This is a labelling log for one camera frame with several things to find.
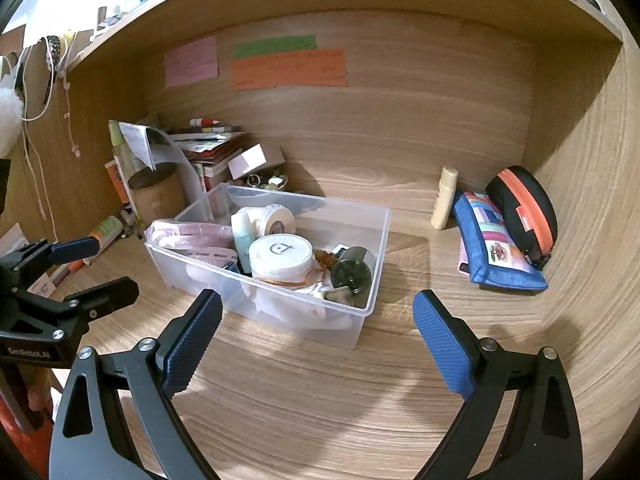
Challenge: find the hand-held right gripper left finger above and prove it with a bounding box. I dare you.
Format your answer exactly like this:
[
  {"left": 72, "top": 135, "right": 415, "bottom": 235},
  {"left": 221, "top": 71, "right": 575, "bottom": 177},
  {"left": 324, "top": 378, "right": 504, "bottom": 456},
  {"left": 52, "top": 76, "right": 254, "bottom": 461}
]
[{"left": 48, "top": 287, "right": 224, "bottom": 480}]

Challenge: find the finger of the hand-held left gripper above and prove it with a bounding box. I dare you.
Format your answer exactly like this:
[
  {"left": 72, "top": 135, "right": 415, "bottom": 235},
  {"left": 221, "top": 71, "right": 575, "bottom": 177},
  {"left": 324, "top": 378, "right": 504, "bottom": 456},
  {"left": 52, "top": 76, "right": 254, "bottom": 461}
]
[
  {"left": 45, "top": 236, "right": 101, "bottom": 275},
  {"left": 62, "top": 276, "right": 141, "bottom": 331}
]

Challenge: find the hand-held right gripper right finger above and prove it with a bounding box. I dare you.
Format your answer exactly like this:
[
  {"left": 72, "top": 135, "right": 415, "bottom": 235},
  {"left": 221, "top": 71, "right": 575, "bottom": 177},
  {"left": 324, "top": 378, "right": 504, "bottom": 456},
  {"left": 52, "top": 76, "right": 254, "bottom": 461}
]
[{"left": 412, "top": 289, "right": 583, "bottom": 480}]

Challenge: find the small teal bottle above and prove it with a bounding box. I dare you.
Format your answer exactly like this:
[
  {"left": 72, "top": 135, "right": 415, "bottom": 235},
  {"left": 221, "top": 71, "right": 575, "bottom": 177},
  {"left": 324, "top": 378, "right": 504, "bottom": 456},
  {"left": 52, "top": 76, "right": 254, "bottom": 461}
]
[{"left": 234, "top": 232, "right": 253, "bottom": 276}]

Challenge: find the pink packet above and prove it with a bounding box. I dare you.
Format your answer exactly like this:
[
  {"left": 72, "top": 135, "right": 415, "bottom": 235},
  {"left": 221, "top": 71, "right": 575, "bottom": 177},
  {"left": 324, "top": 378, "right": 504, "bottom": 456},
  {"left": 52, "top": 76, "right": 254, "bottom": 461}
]
[{"left": 150, "top": 220, "right": 241, "bottom": 271}]

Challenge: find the metal cylinder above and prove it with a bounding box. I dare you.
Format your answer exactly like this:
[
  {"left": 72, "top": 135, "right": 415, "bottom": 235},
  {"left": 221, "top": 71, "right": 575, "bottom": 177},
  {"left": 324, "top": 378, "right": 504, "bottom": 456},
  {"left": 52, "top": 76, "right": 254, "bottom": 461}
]
[{"left": 330, "top": 246, "right": 376, "bottom": 298}]

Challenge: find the white round jar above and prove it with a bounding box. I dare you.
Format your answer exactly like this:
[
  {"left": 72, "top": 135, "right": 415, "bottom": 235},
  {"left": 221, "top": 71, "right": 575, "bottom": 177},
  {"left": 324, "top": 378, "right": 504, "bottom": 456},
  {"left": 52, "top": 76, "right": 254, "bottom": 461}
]
[{"left": 248, "top": 235, "right": 316, "bottom": 288}]

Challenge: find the white plastic bottle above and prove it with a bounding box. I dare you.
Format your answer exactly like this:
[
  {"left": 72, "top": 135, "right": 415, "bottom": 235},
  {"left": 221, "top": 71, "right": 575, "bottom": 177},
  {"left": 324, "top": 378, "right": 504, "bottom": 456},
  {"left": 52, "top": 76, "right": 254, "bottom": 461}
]
[{"left": 231, "top": 208, "right": 266, "bottom": 241}]

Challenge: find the white tape roll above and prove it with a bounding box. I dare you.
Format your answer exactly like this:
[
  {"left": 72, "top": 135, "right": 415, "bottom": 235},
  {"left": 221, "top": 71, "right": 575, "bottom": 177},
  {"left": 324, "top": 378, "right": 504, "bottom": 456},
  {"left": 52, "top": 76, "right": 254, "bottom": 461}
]
[{"left": 255, "top": 204, "right": 297, "bottom": 237}]

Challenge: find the clear plastic storage box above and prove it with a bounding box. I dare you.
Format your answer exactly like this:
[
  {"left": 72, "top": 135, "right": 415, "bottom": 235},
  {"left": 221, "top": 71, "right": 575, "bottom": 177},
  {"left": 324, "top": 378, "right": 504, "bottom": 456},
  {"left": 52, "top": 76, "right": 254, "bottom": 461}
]
[{"left": 144, "top": 182, "right": 392, "bottom": 351}]

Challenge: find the wooden desktop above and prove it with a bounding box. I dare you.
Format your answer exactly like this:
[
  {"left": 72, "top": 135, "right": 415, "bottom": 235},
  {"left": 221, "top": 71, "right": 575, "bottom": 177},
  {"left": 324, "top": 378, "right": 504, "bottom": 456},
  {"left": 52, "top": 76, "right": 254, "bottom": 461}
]
[{"left": 0, "top": 157, "right": 591, "bottom": 480}]

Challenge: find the green and orange tube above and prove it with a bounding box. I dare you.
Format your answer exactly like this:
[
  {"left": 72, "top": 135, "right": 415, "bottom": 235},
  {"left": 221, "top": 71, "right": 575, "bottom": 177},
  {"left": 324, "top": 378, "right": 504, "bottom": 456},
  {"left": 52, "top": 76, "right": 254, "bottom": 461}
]
[{"left": 87, "top": 215, "right": 124, "bottom": 256}]

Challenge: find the orange booklet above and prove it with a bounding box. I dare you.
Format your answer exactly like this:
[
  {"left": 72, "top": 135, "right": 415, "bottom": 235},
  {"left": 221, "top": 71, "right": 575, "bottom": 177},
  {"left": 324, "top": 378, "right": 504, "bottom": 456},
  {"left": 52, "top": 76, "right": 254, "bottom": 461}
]
[{"left": 104, "top": 160, "right": 132, "bottom": 211}]

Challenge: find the orange cloth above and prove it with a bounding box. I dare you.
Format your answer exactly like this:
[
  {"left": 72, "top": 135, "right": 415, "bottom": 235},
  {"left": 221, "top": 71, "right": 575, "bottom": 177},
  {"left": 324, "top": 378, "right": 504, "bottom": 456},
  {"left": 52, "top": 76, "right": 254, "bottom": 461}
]
[{"left": 0, "top": 395, "right": 51, "bottom": 461}]

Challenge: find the brown cylinder container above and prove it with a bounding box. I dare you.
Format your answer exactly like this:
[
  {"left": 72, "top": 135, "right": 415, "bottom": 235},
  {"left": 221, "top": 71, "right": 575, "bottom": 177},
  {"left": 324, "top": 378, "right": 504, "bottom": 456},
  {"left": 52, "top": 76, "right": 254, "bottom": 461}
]
[{"left": 127, "top": 161, "right": 187, "bottom": 223}]

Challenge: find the white plastic bag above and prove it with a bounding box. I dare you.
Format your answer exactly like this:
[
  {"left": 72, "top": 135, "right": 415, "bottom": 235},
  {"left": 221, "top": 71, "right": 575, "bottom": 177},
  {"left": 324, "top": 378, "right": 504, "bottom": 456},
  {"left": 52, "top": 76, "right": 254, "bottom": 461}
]
[{"left": 240, "top": 275, "right": 361, "bottom": 333}]

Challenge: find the green capped bottle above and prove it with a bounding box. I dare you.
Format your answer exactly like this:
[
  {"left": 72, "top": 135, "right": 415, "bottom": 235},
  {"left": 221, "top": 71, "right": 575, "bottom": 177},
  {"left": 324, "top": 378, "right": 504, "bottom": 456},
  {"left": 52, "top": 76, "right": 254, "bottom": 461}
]
[{"left": 108, "top": 120, "right": 133, "bottom": 176}]

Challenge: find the curled paper sheet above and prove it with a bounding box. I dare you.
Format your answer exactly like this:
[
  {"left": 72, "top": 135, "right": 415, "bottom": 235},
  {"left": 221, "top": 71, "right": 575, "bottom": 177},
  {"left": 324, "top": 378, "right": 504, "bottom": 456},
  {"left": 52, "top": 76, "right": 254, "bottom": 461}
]
[{"left": 120, "top": 121, "right": 206, "bottom": 206}]

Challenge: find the blue patchwork pouch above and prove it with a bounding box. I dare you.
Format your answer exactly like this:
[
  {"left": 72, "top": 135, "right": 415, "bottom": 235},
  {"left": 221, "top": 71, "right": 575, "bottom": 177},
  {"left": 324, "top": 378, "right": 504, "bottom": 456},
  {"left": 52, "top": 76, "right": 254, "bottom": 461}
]
[{"left": 452, "top": 191, "right": 549, "bottom": 294}]

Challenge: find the cream lotion tube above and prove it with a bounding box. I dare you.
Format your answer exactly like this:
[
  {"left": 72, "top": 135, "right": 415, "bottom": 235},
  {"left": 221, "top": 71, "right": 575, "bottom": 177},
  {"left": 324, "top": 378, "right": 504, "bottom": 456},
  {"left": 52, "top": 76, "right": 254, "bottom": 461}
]
[{"left": 431, "top": 166, "right": 459, "bottom": 231}]

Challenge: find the white fluffy toy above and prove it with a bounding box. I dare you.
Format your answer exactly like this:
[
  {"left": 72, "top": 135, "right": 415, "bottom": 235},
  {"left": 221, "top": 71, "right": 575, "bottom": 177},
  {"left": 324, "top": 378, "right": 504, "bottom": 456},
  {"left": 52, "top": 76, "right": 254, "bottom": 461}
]
[{"left": 0, "top": 72, "right": 26, "bottom": 153}]

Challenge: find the black and orange case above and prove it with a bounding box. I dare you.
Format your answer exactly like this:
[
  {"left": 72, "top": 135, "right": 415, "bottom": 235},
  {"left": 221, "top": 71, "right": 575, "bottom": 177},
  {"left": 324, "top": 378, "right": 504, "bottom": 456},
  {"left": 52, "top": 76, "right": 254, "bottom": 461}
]
[{"left": 485, "top": 166, "right": 558, "bottom": 268}]

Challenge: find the stack of books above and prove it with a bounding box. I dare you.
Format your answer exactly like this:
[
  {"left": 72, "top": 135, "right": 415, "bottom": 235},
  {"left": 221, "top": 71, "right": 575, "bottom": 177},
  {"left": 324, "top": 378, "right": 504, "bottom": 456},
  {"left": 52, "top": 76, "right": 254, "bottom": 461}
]
[{"left": 165, "top": 125, "right": 248, "bottom": 181}]

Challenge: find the bowl of trinkets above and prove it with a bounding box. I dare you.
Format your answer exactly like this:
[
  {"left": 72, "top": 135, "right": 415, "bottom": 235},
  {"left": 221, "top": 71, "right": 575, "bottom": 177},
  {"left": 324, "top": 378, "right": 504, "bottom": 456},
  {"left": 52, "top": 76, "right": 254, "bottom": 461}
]
[{"left": 232, "top": 172, "right": 290, "bottom": 193}]

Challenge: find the pink paper note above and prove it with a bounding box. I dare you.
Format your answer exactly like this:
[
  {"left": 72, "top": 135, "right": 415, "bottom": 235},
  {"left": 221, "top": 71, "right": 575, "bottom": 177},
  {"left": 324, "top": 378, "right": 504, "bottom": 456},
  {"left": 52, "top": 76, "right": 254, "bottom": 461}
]
[{"left": 164, "top": 36, "right": 219, "bottom": 88}]

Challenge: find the orange paper note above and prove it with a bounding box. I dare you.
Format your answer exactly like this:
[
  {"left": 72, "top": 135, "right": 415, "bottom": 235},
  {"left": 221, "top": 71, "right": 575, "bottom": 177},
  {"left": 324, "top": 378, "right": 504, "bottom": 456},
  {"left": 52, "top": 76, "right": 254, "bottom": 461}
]
[{"left": 231, "top": 49, "right": 348, "bottom": 92}]

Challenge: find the green paper note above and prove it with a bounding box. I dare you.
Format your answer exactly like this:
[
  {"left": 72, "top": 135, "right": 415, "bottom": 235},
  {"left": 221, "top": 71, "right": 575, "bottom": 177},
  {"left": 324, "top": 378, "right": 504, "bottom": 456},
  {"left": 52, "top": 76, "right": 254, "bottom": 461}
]
[{"left": 235, "top": 34, "right": 318, "bottom": 59}]

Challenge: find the white cord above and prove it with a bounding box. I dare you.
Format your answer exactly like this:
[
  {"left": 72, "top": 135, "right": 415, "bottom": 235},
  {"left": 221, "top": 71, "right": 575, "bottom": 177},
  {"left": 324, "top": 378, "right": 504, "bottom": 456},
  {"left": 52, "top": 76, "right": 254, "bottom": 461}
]
[{"left": 15, "top": 45, "right": 61, "bottom": 243}]

